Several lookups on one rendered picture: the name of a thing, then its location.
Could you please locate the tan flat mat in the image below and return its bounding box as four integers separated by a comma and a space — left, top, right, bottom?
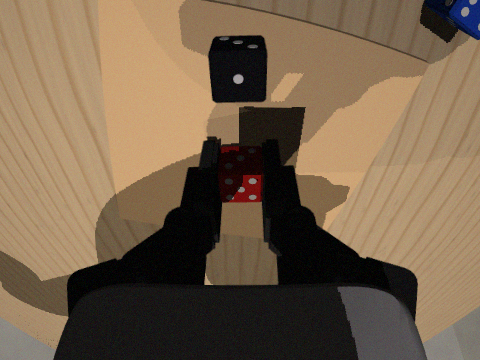
98, 0, 430, 231

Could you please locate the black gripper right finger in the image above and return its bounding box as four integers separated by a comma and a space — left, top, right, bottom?
262, 139, 418, 321

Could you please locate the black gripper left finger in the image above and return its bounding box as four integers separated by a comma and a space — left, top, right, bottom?
67, 140, 222, 317

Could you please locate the black die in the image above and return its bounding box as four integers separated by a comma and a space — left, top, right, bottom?
208, 35, 267, 103

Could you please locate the dark red die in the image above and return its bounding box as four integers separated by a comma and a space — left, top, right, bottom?
218, 146, 263, 203

